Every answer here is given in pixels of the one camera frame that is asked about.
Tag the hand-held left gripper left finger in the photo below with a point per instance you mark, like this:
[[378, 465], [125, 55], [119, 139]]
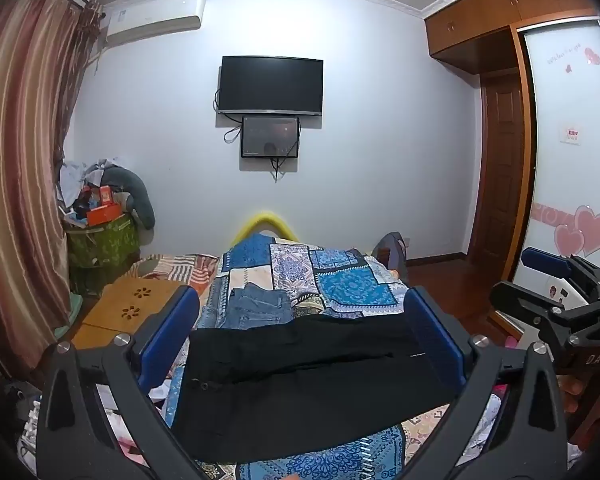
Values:
[[180, 320]]

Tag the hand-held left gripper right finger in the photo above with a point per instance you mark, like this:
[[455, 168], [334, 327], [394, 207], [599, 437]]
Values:
[[430, 332]]

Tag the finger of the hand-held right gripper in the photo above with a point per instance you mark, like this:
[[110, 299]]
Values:
[[517, 300], [540, 259]]

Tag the black pants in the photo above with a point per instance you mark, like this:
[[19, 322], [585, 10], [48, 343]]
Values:
[[300, 375]]

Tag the person's right hand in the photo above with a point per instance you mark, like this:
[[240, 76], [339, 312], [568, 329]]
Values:
[[574, 394]]

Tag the white cabinet with stickers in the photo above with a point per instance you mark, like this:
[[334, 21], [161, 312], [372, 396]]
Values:
[[542, 282]]

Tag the pink slipper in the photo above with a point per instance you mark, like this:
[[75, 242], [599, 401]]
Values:
[[511, 341]]

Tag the striped cloth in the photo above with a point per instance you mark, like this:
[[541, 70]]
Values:
[[180, 266]]

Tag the wooden bed table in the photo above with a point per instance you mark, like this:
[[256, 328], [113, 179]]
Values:
[[120, 305]]

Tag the blue jeans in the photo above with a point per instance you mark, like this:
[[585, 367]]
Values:
[[260, 305]]

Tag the grey backpack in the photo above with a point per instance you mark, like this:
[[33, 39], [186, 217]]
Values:
[[392, 250]]

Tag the blue patchwork blanket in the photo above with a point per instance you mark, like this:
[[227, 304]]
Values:
[[350, 280]]

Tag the brown wooden door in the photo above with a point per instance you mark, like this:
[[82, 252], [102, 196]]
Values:
[[500, 170]]

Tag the green patterned box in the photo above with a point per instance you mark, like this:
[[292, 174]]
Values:
[[102, 242]]

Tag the grey plush pillow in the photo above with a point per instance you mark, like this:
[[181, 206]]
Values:
[[140, 200]]

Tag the orange box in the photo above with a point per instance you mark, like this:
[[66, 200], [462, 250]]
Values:
[[102, 214]]

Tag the yellow curved headboard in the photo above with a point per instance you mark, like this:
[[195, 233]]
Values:
[[262, 217]]

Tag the white sliding door with hearts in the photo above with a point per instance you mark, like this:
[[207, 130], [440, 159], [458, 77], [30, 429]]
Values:
[[565, 95]]

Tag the pile of crumpled clothes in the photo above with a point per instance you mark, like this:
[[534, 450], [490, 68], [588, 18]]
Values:
[[80, 177]]

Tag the small black monitor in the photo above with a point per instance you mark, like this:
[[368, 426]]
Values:
[[270, 136]]

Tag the striped brown curtain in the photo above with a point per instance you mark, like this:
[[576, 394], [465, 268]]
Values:
[[20, 160]]

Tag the wooden wardrobe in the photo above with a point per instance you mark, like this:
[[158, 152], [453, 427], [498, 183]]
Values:
[[480, 20]]

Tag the white air conditioner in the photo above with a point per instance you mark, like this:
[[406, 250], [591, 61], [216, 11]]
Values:
[[152, 17]]

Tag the black wall television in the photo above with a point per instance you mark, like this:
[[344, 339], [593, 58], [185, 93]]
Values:
[[271, 85]]

